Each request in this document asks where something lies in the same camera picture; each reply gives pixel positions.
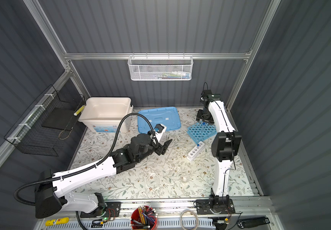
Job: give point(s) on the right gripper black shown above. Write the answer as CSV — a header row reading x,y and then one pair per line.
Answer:
x,y
199,117

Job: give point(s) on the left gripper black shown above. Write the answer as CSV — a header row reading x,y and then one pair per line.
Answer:
x,y
159,149

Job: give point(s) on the white test tube rack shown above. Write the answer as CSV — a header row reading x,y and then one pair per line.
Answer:
x,y
194,153

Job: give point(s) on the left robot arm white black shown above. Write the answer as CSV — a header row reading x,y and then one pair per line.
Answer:
x,y
53,197

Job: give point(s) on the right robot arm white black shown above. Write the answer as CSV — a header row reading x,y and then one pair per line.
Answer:
x,y
224,149

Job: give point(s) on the blue test tube rack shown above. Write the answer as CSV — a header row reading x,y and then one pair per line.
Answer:
x,y
198,133

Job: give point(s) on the blue plastic bin lid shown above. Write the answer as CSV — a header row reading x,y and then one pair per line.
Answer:
x,y
167,116

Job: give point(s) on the clear petri dish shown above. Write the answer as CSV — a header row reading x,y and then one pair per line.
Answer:
x,y
153,181

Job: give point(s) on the white plastic storage bin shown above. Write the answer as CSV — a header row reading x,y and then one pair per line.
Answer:
x,y
103,114

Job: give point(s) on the red pencil cup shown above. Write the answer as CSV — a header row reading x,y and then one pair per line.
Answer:
x,y
144,218

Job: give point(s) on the black device on shelf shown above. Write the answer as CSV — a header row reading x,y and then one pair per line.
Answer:
x,y
252,222

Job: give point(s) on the yellow marker bottle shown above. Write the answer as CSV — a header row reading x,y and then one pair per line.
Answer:
x,y
58,221

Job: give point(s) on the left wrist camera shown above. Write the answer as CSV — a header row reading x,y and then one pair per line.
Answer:
x,y
160,129

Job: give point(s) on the white wire wall basket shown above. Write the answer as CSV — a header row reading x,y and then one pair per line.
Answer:
x,y
160,69

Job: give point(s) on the black wire side basket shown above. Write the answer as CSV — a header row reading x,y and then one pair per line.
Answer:
x,y
44,130

